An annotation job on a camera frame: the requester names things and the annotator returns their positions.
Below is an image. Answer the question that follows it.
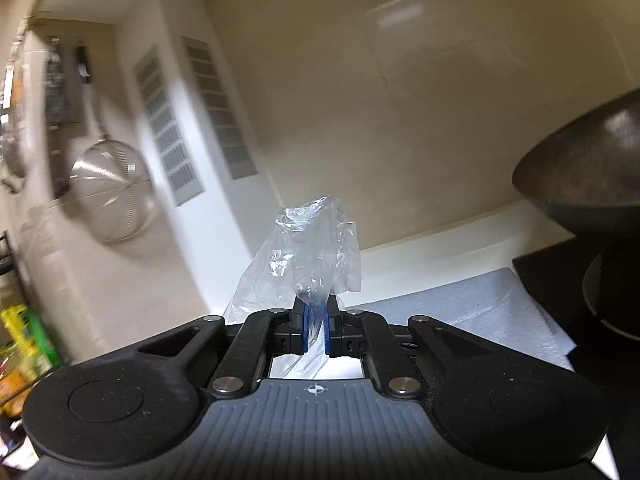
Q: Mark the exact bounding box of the grey mat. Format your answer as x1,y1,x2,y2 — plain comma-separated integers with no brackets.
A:
334,267,579,374

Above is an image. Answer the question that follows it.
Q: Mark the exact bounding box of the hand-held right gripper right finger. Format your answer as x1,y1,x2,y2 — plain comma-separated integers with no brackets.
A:
322,297,507,398

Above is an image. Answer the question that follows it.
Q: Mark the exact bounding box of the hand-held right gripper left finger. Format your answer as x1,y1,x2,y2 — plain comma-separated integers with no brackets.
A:
135,297,315,397

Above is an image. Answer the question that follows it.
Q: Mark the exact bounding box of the black stove top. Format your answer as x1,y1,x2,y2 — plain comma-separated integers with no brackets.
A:
512,236,640,463

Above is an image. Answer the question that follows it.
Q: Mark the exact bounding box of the grey vent grille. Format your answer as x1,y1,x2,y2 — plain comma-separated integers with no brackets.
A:
180,35,259,180
133,45,206,207

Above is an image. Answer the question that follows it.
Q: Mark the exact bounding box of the yellow-green snack bag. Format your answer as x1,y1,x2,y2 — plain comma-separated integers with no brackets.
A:
0,304,62,377

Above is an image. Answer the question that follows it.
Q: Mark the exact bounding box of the clear plastic bag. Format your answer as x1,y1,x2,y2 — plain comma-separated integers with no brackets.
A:
222,195,364,379

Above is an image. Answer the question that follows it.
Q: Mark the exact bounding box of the black wok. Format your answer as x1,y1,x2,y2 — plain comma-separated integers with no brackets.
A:
511,91,640,242

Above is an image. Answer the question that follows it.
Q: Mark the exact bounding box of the black burner ring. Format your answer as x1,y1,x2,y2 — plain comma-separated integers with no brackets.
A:
582,242,640,342

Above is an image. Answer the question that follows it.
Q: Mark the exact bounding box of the hanging metal utensil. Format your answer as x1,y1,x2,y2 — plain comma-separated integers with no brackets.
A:
0,35,30,197

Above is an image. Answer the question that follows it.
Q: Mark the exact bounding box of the metal mesh strainer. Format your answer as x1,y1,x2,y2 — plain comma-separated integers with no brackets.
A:
69,45,158,247

